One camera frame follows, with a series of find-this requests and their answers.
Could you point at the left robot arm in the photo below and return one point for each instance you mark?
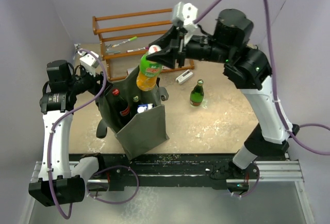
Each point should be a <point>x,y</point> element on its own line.
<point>57,182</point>

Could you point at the green-capped marker pen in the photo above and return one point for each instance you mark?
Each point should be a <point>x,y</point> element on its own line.
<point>125,41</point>

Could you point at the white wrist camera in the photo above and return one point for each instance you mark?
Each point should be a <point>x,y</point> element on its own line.
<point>89,61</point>
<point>185,14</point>

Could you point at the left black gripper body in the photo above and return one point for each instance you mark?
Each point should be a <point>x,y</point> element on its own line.
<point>91,84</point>

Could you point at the wooden three-tier rack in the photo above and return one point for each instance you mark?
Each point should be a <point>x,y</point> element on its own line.
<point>146,25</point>

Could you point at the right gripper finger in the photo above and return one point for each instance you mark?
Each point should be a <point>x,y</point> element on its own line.
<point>167,42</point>
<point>165,57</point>

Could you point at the blue orange juice carton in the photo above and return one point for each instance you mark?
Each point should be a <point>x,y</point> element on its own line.
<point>144,107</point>

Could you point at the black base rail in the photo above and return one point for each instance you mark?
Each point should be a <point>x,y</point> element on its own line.
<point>174,170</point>

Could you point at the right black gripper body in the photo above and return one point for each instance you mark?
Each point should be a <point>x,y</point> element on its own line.
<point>199,47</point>

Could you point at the pink-capped marker pen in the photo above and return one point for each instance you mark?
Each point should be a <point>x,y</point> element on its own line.
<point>137,49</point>

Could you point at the grey-green canvas bag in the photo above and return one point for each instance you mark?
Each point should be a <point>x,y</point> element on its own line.
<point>144,131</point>

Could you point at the green glass bottle gold cap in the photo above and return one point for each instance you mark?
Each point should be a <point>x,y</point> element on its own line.
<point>197,94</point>

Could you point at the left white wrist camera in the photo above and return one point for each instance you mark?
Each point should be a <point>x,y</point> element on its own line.
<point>89,61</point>

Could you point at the Coca-Cola glass bottle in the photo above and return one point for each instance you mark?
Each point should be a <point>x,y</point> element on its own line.
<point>121,106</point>

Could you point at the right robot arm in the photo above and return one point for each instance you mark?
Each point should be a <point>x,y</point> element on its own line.
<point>247,68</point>

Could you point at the green soda bottle yellow label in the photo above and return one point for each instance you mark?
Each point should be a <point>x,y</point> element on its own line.
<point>135,104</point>

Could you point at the red white small box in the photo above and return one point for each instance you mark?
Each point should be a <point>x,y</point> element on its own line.
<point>130,70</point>

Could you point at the orange drink plastic bottle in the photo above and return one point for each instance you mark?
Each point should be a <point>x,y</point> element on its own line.
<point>148,70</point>

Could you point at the white stapler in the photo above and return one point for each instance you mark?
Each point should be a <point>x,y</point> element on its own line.
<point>182,78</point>

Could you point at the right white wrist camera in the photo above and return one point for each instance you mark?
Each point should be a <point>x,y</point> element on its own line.
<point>185,14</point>

